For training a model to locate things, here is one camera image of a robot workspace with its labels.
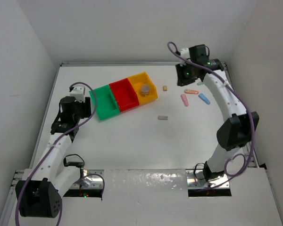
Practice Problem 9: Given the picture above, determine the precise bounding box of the blue marker pen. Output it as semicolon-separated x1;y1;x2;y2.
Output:
198;93;210;105

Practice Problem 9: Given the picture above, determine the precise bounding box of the pink marker pen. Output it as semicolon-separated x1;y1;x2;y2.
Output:
181;94;189;107

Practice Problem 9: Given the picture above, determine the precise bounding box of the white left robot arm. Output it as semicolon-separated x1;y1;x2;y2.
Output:
16;96;94;218

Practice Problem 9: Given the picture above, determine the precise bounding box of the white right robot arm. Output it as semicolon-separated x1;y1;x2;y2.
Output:
175;44;259;181

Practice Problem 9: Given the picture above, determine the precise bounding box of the green plastic bin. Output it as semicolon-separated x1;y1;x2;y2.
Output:
89;85;120;121

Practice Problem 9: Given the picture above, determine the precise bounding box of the orange marker pen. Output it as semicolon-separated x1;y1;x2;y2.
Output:
184;89;199;95

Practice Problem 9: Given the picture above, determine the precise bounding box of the red plastic bin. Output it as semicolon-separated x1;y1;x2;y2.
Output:
109;78;139;112

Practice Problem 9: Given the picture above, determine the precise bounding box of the yellow plastic bin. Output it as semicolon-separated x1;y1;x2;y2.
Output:
128;72;158;105

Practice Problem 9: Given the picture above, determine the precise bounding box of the grey rectangular eraser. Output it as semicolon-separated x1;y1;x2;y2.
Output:
158;115;168;120

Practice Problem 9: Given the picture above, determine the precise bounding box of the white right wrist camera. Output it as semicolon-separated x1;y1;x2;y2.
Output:
179;48;190;59

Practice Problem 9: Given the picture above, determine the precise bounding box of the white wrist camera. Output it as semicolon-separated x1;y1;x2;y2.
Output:
179;48;190;59
69;85;85;103

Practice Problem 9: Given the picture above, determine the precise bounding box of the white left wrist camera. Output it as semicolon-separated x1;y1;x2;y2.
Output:
69;85;85;103

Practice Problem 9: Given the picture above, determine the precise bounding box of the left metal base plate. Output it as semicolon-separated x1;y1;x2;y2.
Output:
70;169;104;189

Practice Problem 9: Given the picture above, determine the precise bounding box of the metal base plate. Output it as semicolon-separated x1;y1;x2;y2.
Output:
70;169;104;189
186;169;230;189

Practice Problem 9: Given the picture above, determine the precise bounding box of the aluminium frame rail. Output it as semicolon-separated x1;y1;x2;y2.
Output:
222;62;259;168

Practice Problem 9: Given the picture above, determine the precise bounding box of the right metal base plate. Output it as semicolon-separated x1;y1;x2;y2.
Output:
186;169;230;189

